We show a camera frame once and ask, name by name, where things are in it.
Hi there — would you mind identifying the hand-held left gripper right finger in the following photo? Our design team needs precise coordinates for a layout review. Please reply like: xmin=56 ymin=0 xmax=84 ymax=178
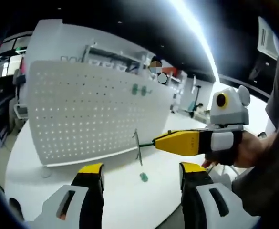
xmin=178 ymin=161 xmax=245 ymax=229

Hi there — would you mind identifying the teal kick scooter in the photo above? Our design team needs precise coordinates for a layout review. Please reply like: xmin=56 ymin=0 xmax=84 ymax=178
xmin=188 ymin=84 xmax=202 ymax=119

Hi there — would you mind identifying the white frame cart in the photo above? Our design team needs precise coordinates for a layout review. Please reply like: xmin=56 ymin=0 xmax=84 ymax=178
xmin=13 ymin=103 xmax=30 ymax=119

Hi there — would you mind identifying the white perforated mounting plate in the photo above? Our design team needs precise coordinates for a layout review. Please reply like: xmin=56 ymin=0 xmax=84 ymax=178
xmin=26 ymin=60 xmax=175 ymax=168

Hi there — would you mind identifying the white chest-worn device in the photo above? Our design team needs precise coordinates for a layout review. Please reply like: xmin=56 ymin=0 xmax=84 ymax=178
xmin=258 ymin=16 xmax=279 ymax=61

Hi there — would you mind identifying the dark monitor screen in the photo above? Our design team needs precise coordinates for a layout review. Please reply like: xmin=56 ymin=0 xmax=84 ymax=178
xmin=0 ymin=100 xmax=12 ymax=144

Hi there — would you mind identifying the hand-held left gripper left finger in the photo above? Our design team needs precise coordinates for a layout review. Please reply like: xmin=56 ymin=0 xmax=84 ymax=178
xmin=42 ymin=163 xmax=106 ymax=229

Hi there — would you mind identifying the round plate stand foot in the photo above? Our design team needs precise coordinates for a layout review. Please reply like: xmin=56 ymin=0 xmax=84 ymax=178
xmin=41 ymin=167 xmax=53 ymax=178

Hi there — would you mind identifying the white shelf rack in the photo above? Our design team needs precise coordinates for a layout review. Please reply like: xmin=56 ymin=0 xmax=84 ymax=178
xmin=83 ymin=42 xmax=152 ymax=76

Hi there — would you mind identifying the ceiling light strip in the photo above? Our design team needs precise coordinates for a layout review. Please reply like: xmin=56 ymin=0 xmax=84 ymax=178
xmin=170 ymin=0 xmax=221 ymax=84

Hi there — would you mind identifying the person's right hand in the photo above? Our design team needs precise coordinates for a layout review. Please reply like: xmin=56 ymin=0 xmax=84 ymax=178
xmin=202 ymin=130 xmax=275 ymax=169

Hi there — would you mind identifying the white partition wall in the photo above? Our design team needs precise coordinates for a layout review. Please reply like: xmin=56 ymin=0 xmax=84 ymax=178
xmin=26 ymin=19 xmax=154 ymax=79

